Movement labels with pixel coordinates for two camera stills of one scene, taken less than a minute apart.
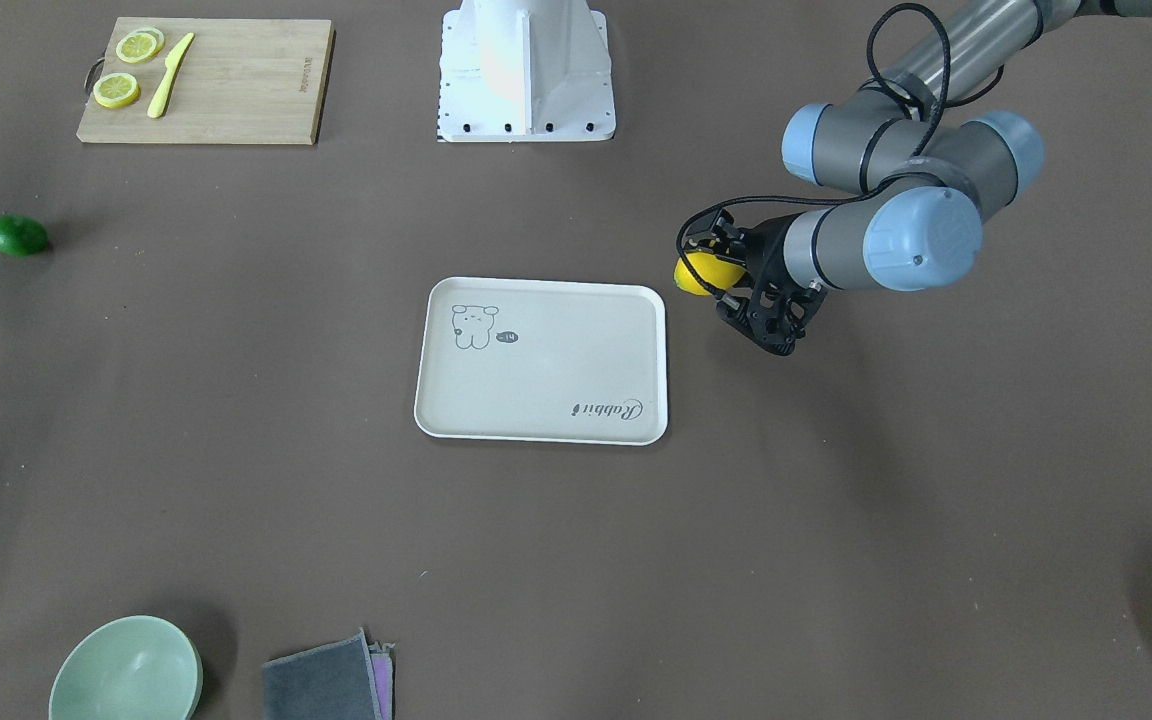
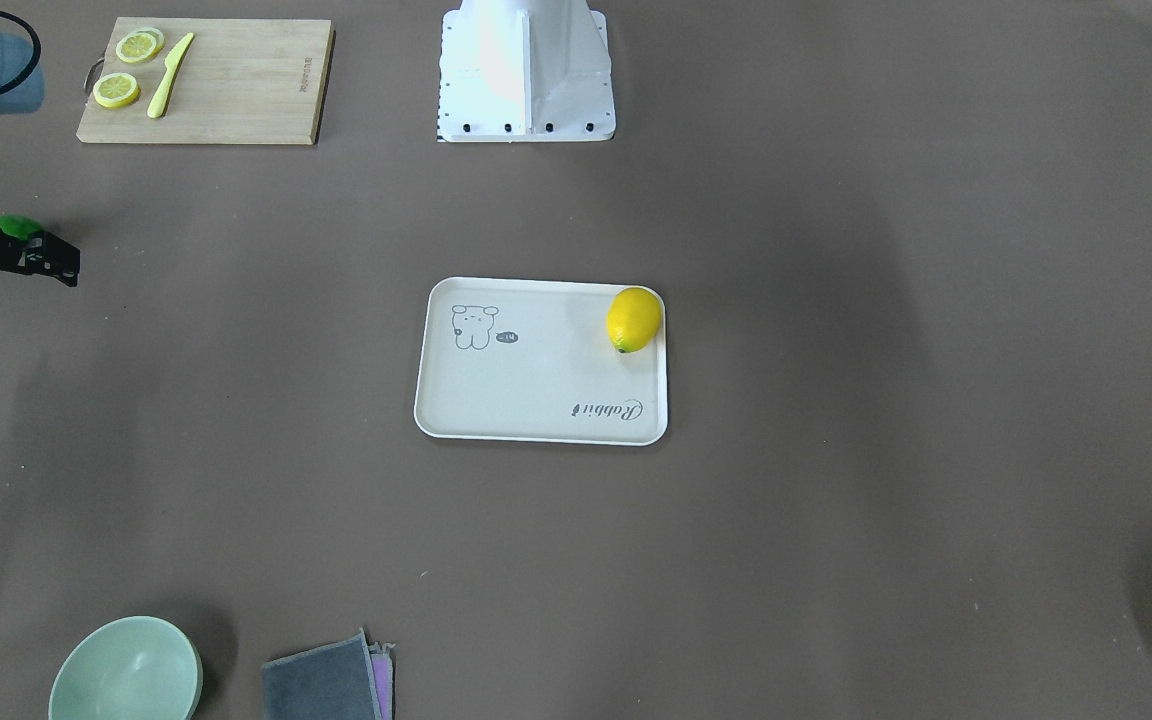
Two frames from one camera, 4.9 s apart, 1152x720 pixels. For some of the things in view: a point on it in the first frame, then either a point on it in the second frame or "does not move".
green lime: [16, 235] does not move
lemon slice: [139, 45] does not move
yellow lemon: [710, 269] → [633, 317]
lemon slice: [116, 90] does not move
